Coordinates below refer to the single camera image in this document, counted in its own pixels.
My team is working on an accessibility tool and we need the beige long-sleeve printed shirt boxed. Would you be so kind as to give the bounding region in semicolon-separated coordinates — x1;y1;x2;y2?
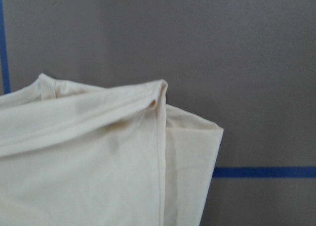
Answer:
0;74;223;226

